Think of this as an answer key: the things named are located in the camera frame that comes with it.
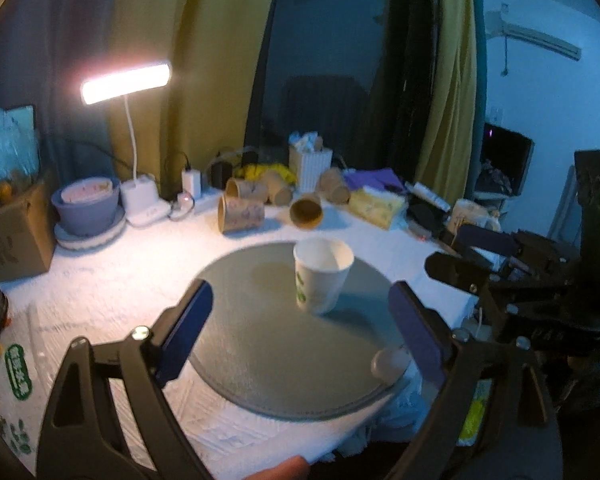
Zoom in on small white ball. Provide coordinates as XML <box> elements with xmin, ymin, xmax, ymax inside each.
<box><xmin>372</xmin><ymin>344</ymin><xmax>411</xmax><ymax>384</ymax></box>

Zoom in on white paper cup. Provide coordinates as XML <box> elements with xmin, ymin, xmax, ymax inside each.
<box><xmin>293</xmin><ymin>238</ymin><xmax>355</xmax><ymax>316</ymax></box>

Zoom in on white plate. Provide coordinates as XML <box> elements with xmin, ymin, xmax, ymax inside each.
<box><xmin>54</xmin><ymin>209</ymin><xmax>127</xmax><ymax>251</ymax></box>

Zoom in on white charger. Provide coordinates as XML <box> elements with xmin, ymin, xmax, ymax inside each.
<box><xmin>181</xmin><ymin>168</ymin><xmax>203</xmax><ymax>196</ymax></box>

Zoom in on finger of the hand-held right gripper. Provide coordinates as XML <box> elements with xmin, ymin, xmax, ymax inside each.
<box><xmin>424</xmin><ymin>251</ymin><xmax>512</xmax><ymax>333</ymax></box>
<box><xmin>456</xmin><ymin>223</ymin><xmax>567</xmax><ymax>273</ymax></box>

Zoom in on purple bowl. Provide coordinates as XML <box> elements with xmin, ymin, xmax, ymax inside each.
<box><xmin>51</xmin><ymin>176</ymin><xmax>122</xmax><ymax>237</ymax></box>

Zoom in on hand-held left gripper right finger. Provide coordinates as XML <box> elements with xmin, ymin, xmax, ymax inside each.
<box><xmin>386</xmin><ymin>281</ymin><xmax>557</xmax><ymax>480</ymax></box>

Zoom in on round grey mat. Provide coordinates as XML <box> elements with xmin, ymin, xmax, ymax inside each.
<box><xmin>186</xmin><ymin>241</ymin><xmax>412</xmax><ymax>421</ymax></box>

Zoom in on yellow packet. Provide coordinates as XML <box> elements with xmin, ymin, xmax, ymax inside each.
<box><xmin>459</xmin><ymin>379</ymin><xmax>495</xmax><ymax>447</ymax></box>

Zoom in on black monitor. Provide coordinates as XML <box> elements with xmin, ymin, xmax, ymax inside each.
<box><xmin>479</xmin><ymin>122</ymin><xmax>535</xmax><ymax>197</ymax></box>

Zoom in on yellow bananas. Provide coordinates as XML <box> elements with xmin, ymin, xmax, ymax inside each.
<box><xmin>242</xmin><ymin>163</ymin><xmax>299</xmax><ymax>187</ymax></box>

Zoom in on brown printed paper cup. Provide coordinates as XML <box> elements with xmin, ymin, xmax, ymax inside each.
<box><xmin>217</xmin><ymin>194</ymin><xmax>266</xmax><ymax>235</ymax></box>
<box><xmin>224</xmin><ymin>177</ymin><xmax>270</xmax><ymax>204</ymax></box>

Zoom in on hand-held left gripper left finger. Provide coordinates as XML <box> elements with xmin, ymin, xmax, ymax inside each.
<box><xmin>36</xmin><ymin>279</ymin><xmax>215</xmax><ymax>480</ymax></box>

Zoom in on white ribbed container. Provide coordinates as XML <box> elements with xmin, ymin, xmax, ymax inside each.
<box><xmin>288</xmin><ymin>131</ymin><xmax>334</xmax><ymax>194</ymax></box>

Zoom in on white table cloth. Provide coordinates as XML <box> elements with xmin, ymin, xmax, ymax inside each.
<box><xmin>0</xmin><ymin>199</ymin><xmax>482</xmax><ymax>477</ymax></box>

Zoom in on white air conditioner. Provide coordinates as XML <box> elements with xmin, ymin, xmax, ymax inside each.
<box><xmin>483</xmin><ymin>9</ymin><xmax>583</xmax><ymax>62</ymax></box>

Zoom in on dark chair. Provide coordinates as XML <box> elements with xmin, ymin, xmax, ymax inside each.
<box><xmin>279</xmin><ymin>75</ymin><xmax>369</xmax><ymax>163</ymax></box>

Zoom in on cardboard box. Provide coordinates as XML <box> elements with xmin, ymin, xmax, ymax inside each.
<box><xmin>0</xmin><ymin>172</ymin><xmax>57</xmax><ymax>287</ymax></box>

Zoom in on blue curtain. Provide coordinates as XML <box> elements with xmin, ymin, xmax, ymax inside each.
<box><xmin>0</xmin><ymin>0</ymin><xmax>127</xmax><ymax>196</ymax></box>

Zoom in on purple cloth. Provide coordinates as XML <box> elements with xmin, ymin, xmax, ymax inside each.
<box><xmin>342</xmin><ymin>168</ymin><xmax>407</xmax><ymax>194</ymax></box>

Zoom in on white tube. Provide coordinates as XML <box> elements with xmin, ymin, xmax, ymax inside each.
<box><xmin>412</xmin><ymin>182</ymin><xmax>452</xmax><ymax>212</ymax></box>

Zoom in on yellow curtain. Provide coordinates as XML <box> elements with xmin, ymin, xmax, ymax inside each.
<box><xmin>414</xmin><ymin>0</ymin><xmax>479</xmax><ymax>202</ymax></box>
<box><xmin>106</xmin><ymin>0</ymin><xmax>282</xmax><ymax>202</ymax></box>

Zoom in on white power strip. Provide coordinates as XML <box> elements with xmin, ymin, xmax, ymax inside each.
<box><xmin>172</xmin><ymin>187</ymin><xmax>227</xmax><ymax>217</ymax></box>

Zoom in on yellow tissue pack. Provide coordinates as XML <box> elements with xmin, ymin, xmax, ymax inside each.
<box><xmin>348</xmin><ymin>185</ymin><xmax>409</xmax><ymax>231</ymax></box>

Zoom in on white desk lamp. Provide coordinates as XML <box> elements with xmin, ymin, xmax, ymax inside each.
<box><xmin>80</xmin><ymin>62</ymin><xmax>174</xmax><ymax>227</ymax></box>

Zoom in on printed plastic bag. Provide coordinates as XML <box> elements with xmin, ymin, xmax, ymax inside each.
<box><xmin>0</xmin><ymin>341</ymin><xmax>37</xmax><ymax>463</ymax></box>

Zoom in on person's left hand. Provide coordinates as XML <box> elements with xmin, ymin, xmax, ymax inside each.
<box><xmin>249</xmin><ymin>454</ymin><xmax>312</xmax><ymax>480</ymax></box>

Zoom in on black power adapter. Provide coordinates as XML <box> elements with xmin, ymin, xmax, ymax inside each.
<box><xmin>209</xmin><ymin>159</ymin><xmax>231</xmax><ymax>189</ymax></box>

